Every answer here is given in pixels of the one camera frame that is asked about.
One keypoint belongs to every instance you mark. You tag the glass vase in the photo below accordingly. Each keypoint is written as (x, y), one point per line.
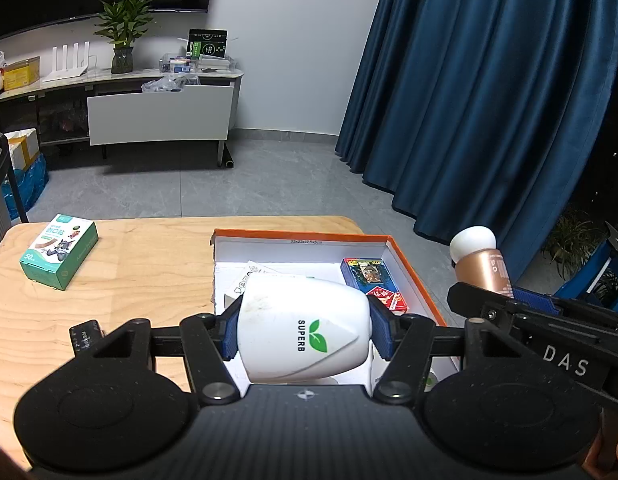
(122, 61)

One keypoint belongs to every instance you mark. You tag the yellow box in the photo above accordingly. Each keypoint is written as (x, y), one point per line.
(21, 75)

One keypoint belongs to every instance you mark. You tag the bronze tube with white cap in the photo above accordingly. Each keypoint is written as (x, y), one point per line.
(486, 265)

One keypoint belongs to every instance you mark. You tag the dark blue curtain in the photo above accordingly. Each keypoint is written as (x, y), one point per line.
(469, 90)

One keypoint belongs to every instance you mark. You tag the person's right hand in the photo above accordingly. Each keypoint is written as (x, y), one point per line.
(614, 455)

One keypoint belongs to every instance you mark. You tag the white printed small box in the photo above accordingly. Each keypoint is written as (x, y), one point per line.
(234, 285)

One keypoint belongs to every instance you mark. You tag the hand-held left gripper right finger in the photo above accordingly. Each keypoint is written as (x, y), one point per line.
(381, 330)

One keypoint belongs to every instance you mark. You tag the green cartoon mask box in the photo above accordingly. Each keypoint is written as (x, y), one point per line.
(59, 250)

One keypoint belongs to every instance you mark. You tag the white router with antennas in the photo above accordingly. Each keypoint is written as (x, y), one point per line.
(66, 69)

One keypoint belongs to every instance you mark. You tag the white Superb bottle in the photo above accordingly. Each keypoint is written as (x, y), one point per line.
(299, 320)

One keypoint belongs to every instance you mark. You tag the green leafy plant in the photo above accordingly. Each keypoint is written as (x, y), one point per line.
(121, 15)

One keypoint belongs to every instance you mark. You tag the clear plastic box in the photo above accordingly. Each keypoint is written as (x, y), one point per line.
(178, 63)

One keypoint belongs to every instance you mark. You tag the stack of flat boxes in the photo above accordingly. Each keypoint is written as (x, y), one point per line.
(215, 63)

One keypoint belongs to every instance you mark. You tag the crumpled clear plastic bag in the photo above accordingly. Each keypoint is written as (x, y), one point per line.
(166, 84)

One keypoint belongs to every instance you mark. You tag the orange-edged white cardboard box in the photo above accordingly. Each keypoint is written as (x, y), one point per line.
(299, 255)

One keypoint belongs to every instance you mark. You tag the green and black box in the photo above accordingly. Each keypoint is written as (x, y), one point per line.
(206, 43)

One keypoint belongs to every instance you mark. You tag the white curved sideboard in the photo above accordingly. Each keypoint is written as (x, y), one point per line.
(159, 115)

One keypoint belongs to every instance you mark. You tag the blue chair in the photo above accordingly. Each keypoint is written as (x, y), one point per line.
(596, 272)

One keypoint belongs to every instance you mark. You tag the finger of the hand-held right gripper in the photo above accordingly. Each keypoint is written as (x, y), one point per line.
(536, 302)
(481, 305)

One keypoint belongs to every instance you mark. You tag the white and yellow carton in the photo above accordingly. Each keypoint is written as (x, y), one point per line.
(21, 150)

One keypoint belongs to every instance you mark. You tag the red and blue card box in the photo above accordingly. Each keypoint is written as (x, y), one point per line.
(369, 275)

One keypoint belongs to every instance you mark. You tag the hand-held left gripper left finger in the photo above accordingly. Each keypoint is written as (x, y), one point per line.
(230, 332)

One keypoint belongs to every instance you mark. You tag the potted floor plant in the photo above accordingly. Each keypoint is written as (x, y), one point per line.
(571, 242)

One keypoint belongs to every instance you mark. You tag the black charger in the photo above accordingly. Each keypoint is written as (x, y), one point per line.
(86, 337)

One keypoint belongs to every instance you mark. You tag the blue bag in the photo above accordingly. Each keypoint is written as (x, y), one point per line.
(26, 185)

